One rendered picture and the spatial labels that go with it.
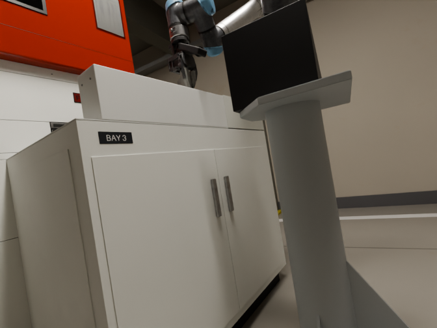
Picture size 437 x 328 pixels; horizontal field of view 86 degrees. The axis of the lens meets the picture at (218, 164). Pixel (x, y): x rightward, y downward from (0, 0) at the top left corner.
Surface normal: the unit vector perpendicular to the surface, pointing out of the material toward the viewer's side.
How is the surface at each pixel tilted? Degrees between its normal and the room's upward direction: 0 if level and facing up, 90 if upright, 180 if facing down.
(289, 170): 90
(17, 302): 90
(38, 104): 90
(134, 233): 90
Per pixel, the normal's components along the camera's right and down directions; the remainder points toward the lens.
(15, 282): 0.79, -0.14
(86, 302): -0.59, 0.09
